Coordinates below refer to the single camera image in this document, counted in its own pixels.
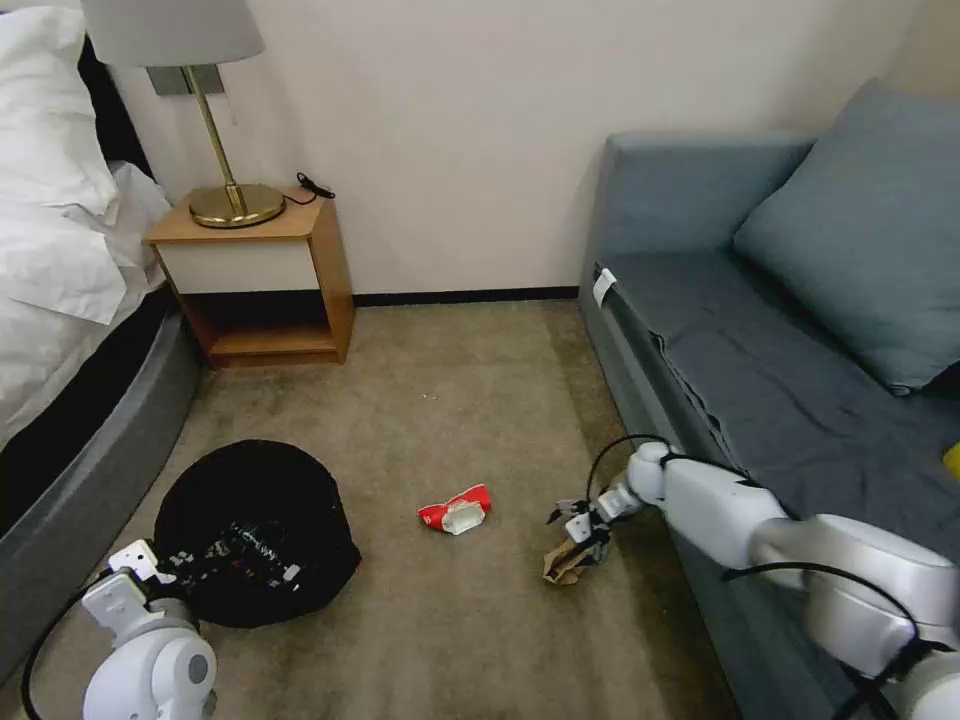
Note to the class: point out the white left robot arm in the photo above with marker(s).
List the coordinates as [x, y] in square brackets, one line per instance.
[142, 660]

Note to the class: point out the white sofa label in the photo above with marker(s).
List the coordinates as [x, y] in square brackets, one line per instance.
[604, 288]

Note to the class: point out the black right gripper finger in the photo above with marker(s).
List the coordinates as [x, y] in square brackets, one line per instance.
[564, 511]
[597, 553]

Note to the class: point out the brass lamp with grey shade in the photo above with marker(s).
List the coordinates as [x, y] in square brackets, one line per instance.
[172, 30]

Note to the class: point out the black headboard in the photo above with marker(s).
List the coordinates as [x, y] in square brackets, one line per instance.
[112, 120]

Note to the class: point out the white pillow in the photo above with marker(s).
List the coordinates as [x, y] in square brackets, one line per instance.
[45, 112]

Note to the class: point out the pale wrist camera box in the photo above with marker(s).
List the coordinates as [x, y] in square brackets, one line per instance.
[577, 529]

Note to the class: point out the blue-grey sofa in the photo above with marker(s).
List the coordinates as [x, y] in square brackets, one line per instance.
[750, 375]

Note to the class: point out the grey metal wall plate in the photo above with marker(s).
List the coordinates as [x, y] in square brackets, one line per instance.
[169, 81]

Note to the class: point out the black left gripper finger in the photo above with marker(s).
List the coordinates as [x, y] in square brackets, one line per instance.
[247, 541]
[262, 579]

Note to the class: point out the red and white wrapper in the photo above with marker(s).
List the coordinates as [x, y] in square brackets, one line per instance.
[436, 516]

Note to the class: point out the black round trash bin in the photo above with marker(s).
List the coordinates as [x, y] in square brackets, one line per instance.
[247, 480]

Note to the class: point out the brown paper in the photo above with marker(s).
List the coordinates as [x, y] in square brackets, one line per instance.
[559, 564]

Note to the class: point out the black baseboard strip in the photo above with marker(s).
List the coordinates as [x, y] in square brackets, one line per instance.
[465, 298]

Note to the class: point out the white duvet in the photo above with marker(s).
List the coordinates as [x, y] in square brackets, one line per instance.
[52, 300]

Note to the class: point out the wooden nightstand with white drawer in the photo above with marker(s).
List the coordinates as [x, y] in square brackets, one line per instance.
[240, 270]

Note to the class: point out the grey padded bed frame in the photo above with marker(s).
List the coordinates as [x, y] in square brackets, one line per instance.
[90, 465]

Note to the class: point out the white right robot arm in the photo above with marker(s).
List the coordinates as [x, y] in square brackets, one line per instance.
[720, 517]

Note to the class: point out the blue-grey cushion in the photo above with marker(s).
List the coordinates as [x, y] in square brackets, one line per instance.
[862, 240]

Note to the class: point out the small yellow object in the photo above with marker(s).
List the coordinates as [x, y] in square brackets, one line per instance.
[953, 459]

